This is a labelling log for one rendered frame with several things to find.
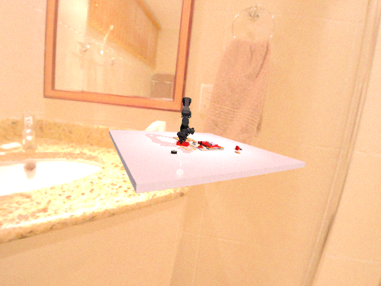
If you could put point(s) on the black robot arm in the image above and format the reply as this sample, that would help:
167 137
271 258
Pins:
185 113

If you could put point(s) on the tan flat base plate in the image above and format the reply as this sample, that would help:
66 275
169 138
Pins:
195 144

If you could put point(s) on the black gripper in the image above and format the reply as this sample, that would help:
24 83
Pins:
182 135

